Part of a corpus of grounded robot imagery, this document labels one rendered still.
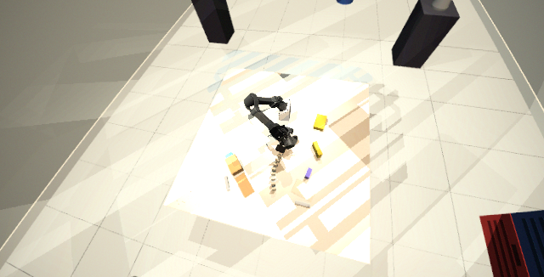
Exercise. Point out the tan flat wooden bar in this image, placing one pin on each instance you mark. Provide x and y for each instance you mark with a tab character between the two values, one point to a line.
244	185

